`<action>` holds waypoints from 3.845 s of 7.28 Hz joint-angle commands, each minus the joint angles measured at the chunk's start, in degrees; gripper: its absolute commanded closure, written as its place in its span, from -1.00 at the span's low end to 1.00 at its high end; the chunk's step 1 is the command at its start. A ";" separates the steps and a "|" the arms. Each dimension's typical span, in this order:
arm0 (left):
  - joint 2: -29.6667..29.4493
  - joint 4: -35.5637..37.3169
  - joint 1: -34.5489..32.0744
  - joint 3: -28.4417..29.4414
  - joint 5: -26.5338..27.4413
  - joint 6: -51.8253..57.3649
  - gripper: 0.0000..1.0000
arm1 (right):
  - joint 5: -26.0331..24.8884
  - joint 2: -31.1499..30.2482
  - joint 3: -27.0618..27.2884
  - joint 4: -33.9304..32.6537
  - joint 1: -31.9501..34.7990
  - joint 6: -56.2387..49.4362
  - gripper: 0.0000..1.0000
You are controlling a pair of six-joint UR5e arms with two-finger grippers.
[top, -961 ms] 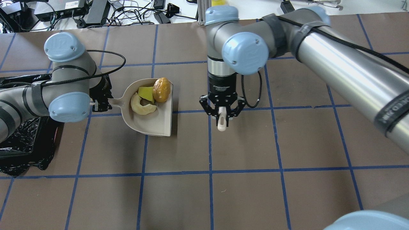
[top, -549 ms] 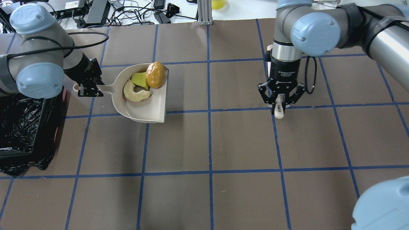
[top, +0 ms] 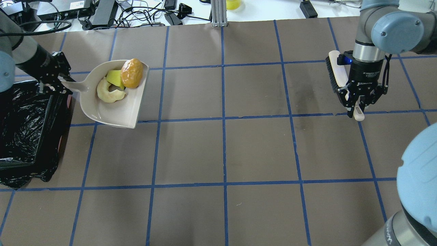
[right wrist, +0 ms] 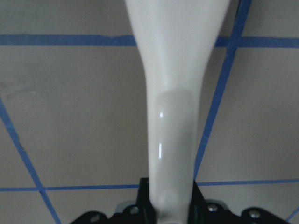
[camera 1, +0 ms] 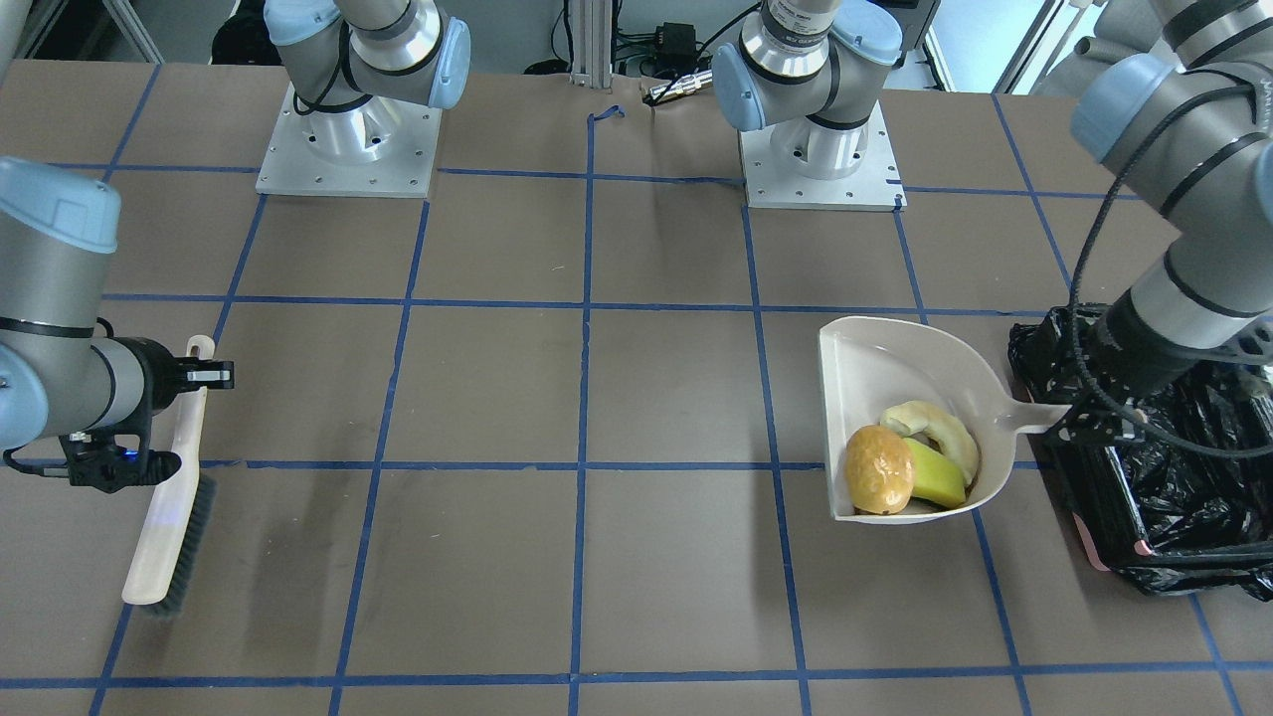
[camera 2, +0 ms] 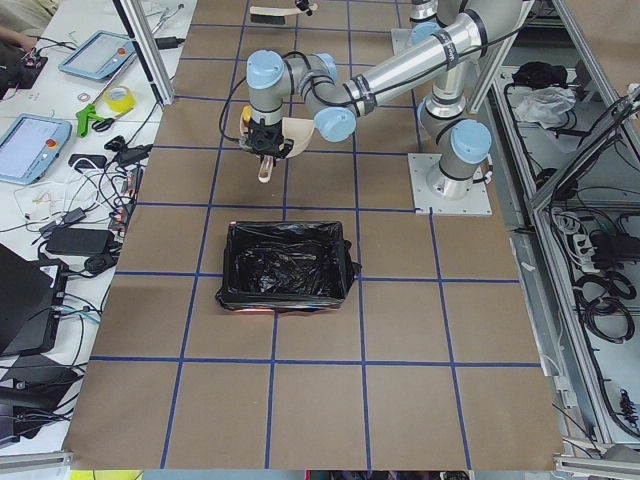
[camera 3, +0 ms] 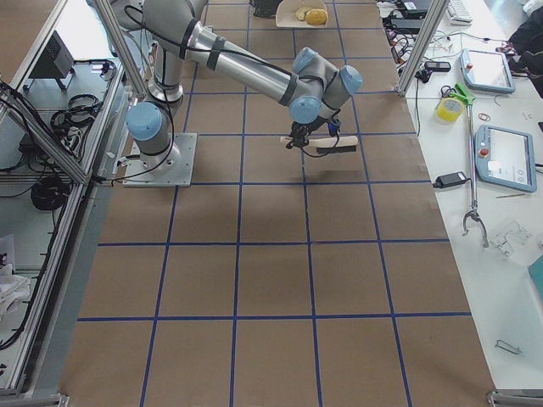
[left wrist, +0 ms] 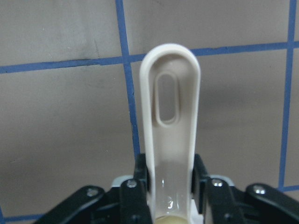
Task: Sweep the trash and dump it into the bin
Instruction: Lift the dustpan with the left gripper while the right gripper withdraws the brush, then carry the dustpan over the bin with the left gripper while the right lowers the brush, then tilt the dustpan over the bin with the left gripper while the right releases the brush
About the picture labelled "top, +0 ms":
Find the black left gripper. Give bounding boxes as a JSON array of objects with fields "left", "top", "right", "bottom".
[{"left": 26, "top": 51, "right": 72, "bottom": 95}]

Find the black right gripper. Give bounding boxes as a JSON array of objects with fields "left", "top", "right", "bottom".
[{"left": 337, "top": 51, "right": 389, "bottom": 118}]

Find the beige hand brush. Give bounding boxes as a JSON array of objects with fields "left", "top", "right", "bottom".
[{"left": 326, "top": 50, "right": 365, "bottom": 122}]

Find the toy croissant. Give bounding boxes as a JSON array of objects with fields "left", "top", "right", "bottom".
[{"left": 96, "top": 77, "right": 127, "bottom": 103}]

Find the yellow sponge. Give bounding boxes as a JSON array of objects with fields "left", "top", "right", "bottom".
[{"left": 106, "top": 70, "right": 125, "bottom": 91}]

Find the beige plastic dustpan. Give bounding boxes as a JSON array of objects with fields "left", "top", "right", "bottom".
[{"left": 61, "top": 60, "right": 150, "bottom": 128}]

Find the toy potato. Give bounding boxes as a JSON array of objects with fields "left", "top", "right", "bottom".
[{"left": 120, "top": 58, "right": 143, "bottom": 88}]

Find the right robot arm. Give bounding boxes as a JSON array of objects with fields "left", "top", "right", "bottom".
[{"left": 326, "top": 0, "right": 436, "bottom": 246}]

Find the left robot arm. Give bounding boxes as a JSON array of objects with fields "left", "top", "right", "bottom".
[{"left": 0, "top": 11, "right": 74, "bottom": 92}]

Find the black trash bin bag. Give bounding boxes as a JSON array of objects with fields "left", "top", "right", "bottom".
[{"left": 0, "top": 80, "right": 72, "bottom": 190}]

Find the yellow tape roll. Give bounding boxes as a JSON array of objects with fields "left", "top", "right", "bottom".
[{"left": 225, "top": 0, "right": 242, "bottom": 10}]

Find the aluminium frame post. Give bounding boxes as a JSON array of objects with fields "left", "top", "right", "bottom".
[{"left": 211, "top": 0, "right": 228, "bottom": 27}]

